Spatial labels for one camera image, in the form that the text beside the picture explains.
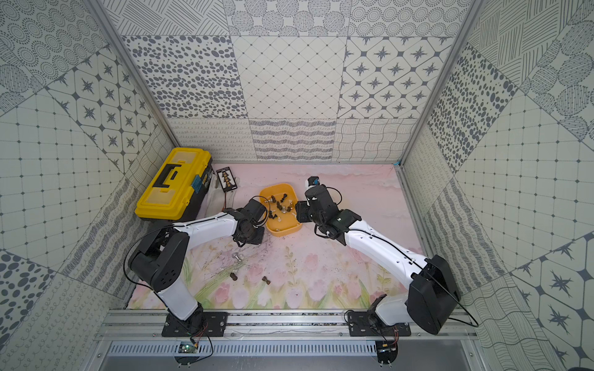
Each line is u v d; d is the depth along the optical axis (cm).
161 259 47
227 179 111
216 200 104
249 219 72
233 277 82
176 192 88
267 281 84
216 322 73
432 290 40
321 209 59
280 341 72
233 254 88
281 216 99
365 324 73
